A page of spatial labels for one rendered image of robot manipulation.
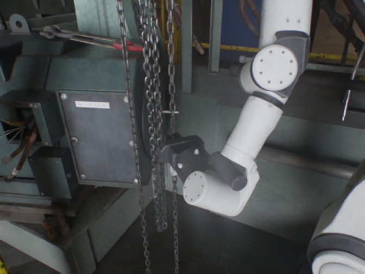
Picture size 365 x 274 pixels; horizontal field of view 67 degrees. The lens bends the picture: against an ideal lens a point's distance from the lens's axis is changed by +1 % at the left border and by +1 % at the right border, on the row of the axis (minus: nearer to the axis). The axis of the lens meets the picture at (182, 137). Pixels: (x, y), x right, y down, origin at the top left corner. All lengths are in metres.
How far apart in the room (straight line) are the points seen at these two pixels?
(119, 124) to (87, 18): 0.81
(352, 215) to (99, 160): 0.66
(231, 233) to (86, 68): 0.97
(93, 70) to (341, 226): 0.68
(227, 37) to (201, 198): 3.39
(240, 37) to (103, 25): 2.55
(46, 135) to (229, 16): 3.22
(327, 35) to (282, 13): 3.33
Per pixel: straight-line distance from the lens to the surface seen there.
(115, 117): 0.79
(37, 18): 1.74
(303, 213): 1.30
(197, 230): 1.38
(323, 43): 3.91
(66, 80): 0.83
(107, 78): 0.79
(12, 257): 1.48
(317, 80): 1.02
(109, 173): 0.90
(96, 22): 1.47
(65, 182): 0.91
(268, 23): 0.57
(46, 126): 0.80
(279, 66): 0.51
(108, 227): 1.26
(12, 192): 1.13
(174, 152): 0.65
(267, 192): 1.27
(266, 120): 0.53
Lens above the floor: 1.03
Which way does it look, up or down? 30 degrees down
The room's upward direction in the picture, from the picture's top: straight up
